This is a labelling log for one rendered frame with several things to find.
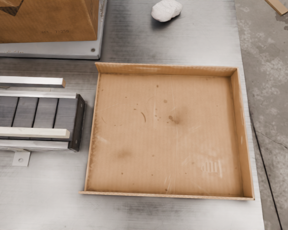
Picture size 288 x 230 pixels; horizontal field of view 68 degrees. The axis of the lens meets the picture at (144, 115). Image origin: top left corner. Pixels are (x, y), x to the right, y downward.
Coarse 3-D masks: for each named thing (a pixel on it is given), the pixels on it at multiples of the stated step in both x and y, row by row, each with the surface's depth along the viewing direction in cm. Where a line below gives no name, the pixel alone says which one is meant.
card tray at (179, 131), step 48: (96, 96) 46; (144, 96) 46; (192, 96) 46; (240, 96) 42; (96, 144) 43; (144, 144) 43; (192, 144) 43; (240, 144) 42; (96, 192) 37; (144, 192) 40; (192, 192) 40; (240, 192) 40
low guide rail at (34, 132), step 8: (0, 128) 36; (8, 128) 36; (16, 128) 36; (24, 128) 36; (32, 128) 36; (40, 128) 36; (48, 128) 36; (24, 136) 37; (32, 136) 37; (40, 136) 37; (48, 136) 36; (56, 136) 36; (64, 136) 36
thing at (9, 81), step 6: (0, 78) 33; (6, 78) 33; (12, 78) 33; (18, 78) 33; (24, 78) 33; (30, 78) 33; (36, 78) 33; (42, 78) 33; (48, 78) 33; (54, 78) 33; (60, 78) 33; (0, 84) 34; (6, 84) 34; (12, 84) 34; (18, 84) 34; (24, 84) 34; (30, 84) 34; (36, 84) 33; (42, 84) 33; (48, 84) 33; (54, 84) 33; (60, 84) 33
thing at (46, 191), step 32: (128, 0) 56; (160, 0) 56; (192, 0) 56; (224, 0) 56; (128, 32) 52; (160, 32) 52; (192, 32) 52; (224, 32) 52; (0, 64) 50; (32, 64) 50; (64, 64) 50; (192, 64) 49; (224, 64) 49; (0, 160) 42; (32, 160) 42; (64, 160) 42; (0, 192) 40; (32, 192) 40; (64, 192) 40; (256, 192) 40; (0, 224) 39; (32, 224) 39; (64, 224) 39; (96, 224) 39; (128, 224) 39; (160, 224) 39; (192, 224) 39; (224, 224) 39; (256, 224) 39
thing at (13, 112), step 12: (0, 96) 41; (12, 96) 41; (0, 108) 41; (12, 108) 41; (24, 108) 41; (36, 108) 41; (48, 108) 41; (60, 108) 41; (72, 108) 41; (0, 120) 40; (12, 120) 40; (24, 120) 40; (36, 120) 40; (48, 120) 40; (60, 120) 40; (72, 120) 40; (72, 132) 39
